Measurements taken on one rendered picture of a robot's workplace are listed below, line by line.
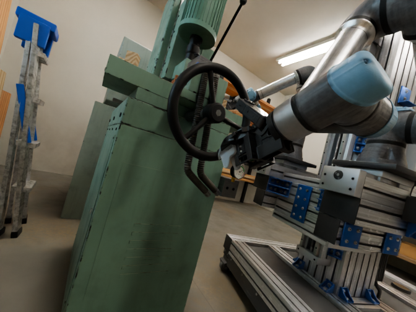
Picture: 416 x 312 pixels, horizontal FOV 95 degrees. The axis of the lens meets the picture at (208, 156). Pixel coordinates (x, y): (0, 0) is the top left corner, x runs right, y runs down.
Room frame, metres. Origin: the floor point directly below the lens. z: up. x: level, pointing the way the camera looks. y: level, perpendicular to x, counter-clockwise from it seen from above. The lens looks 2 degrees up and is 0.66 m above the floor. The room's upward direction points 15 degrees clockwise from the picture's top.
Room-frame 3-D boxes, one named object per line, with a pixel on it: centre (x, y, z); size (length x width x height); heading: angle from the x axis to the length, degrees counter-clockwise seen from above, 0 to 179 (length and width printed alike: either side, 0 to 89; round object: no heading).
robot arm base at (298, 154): (1.21, -0.50, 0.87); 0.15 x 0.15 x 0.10
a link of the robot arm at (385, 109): (0.36, -0.24, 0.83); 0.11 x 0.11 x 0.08; 31
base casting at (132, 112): (0.96, 0.26, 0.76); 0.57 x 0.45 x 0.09; 32
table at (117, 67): (0.77, 0.14, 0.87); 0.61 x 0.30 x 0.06; 122
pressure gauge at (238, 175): (0.82, -0.14, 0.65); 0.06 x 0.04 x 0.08; 122
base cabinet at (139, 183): (0.96, 0.26, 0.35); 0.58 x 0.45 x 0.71; 32
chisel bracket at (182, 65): (0.88, 0.20, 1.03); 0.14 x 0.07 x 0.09; 32
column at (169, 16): (1.11, 0.35, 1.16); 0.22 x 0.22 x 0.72; 32
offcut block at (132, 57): (0.63, 0.33, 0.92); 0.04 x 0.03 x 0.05; 93
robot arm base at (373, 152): (0.74, -0.65, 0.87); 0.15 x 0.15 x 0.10
